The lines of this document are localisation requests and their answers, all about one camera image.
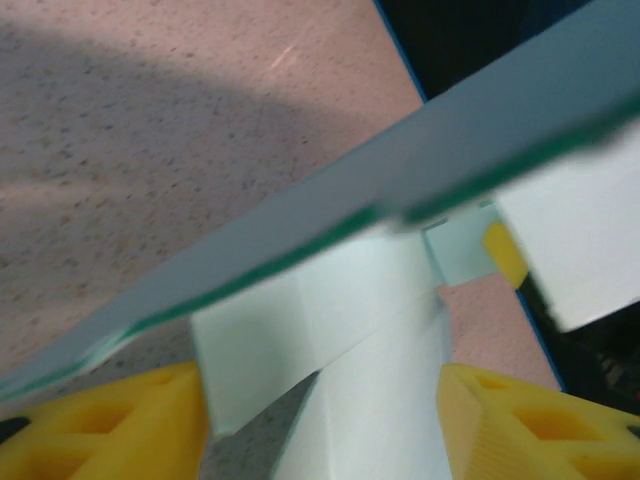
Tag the blue table edge strip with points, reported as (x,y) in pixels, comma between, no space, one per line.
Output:
(401,50)

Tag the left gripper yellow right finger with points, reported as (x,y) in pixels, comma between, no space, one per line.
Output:
(525,430)

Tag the light blue paper box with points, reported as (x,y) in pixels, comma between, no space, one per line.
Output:
(360,350)

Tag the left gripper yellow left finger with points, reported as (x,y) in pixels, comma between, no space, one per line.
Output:
(100,430)

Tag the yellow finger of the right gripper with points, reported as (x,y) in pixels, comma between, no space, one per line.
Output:
(502,252)

